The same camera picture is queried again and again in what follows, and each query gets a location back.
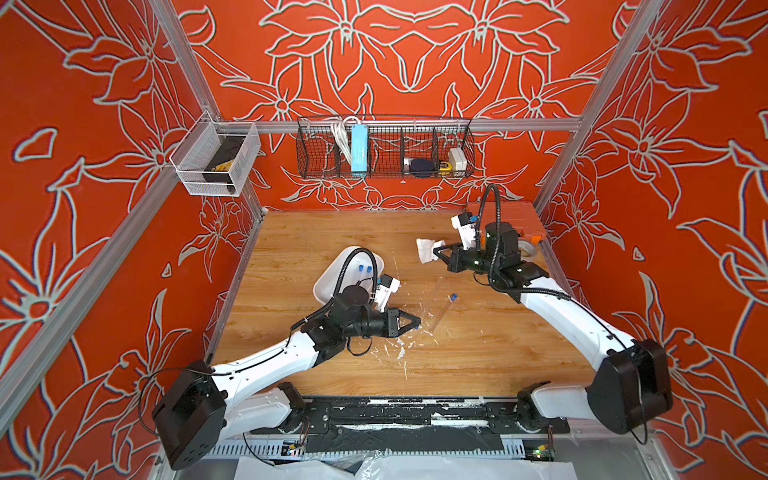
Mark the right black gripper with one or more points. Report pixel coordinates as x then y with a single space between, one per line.
455 263

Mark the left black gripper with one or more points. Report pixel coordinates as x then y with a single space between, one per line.
392 323

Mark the white wipe cloth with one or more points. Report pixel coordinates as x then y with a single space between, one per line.
426 248

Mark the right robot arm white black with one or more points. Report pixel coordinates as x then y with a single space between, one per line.
632 381

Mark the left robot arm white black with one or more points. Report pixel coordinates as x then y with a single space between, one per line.
206 403

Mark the white plastic tray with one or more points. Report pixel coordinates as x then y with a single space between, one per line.
325 286

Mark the dark round object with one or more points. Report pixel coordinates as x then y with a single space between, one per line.
421 168

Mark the clear tape roll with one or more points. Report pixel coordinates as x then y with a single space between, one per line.
527 248

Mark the white small box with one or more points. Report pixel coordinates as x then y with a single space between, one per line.
458 161

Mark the orange tool case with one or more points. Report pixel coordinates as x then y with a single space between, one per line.
521 215

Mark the light blue box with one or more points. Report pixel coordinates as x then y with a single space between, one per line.
359 149

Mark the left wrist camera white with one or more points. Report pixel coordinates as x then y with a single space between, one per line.
386 287

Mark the black wire basket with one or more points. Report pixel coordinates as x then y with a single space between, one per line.
323 144

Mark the clear acrylic wall box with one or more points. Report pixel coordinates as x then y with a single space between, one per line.
215 158

